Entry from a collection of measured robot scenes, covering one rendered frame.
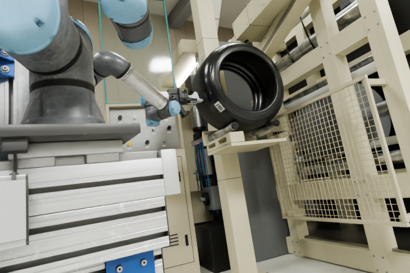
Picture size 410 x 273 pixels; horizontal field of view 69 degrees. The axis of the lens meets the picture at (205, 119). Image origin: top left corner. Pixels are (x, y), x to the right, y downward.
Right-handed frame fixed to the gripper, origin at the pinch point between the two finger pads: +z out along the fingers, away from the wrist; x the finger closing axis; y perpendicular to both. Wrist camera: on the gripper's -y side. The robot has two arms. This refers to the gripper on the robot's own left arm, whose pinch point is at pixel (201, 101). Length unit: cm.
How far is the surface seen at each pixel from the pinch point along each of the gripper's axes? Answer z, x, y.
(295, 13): 63, -24, 50
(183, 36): 107, 302, 226
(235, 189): 27, 27, -53
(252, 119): 26.1, -10.7, -14.8
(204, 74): 1.3, -7.8, 13.7
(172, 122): 0, 64, 5
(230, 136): 10.4, -10.5, -24.3
